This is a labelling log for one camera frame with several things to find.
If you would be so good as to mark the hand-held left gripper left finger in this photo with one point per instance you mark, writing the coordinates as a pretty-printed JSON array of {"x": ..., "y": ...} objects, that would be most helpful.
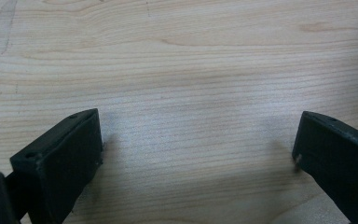
[{"x": 62, "y": 165}]

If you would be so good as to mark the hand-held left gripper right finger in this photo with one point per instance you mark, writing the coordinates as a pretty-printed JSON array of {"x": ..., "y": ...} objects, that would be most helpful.
[{"x": 341, "y": 155}]

